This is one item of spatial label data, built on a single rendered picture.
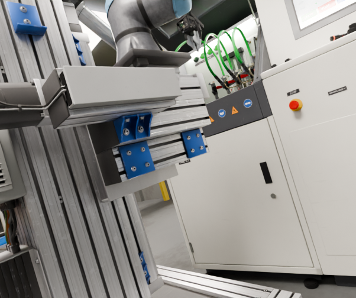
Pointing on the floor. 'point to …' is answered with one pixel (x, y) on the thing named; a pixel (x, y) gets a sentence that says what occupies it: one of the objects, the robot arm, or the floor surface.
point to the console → (329, 137)
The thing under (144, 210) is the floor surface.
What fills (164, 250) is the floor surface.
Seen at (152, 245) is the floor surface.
